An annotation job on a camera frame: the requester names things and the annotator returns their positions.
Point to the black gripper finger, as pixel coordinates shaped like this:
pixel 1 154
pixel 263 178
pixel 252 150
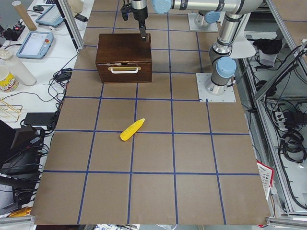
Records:
pixel 142 28

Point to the yellow toy corn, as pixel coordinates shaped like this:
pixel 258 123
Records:
pixel 131 130

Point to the wooden drawer with white handle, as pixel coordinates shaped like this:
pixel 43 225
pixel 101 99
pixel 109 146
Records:
pixel 125 73

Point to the dark wooden drawer box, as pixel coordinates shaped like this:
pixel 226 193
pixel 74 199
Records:
pixel 123 48

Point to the black power adapter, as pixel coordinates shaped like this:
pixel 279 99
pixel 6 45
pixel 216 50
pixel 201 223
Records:
pixel 81 18

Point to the blue teach pendant rear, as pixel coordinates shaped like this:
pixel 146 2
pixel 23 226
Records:
pixel 50 17

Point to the blue teach pendant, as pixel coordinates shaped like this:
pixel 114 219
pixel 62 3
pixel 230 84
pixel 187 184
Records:
pixel 35 45
pixel 50 17

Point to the black computer mouse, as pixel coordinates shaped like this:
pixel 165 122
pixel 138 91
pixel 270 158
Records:
pixel 38 8

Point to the white plastic chair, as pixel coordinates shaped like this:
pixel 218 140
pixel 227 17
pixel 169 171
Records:
pixel 241 47

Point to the blue teach pendant front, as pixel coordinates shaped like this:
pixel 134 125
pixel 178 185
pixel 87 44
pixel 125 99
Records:
pixel 35 45

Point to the cardboard tube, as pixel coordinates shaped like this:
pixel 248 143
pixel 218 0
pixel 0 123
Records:
pixel 20 9

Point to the white frosted bottle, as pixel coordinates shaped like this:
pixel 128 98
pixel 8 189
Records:
pixel 17 68

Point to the black flat box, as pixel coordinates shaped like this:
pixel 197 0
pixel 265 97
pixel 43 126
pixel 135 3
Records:
pixel 37 119

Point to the yellow popcorn cup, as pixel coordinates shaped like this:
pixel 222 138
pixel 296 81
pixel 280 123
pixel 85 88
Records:
pixel 8 82

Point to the white plastic basket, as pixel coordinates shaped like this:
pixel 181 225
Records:
pixel 266 175

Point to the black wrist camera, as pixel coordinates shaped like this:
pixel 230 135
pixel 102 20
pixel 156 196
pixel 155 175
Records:
pixel 125 10

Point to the aluminium frame post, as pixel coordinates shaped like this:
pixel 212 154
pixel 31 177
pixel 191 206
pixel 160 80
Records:
pixel 69 20

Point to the gold wire rack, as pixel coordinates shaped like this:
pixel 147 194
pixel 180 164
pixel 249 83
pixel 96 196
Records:
pixel 9 113

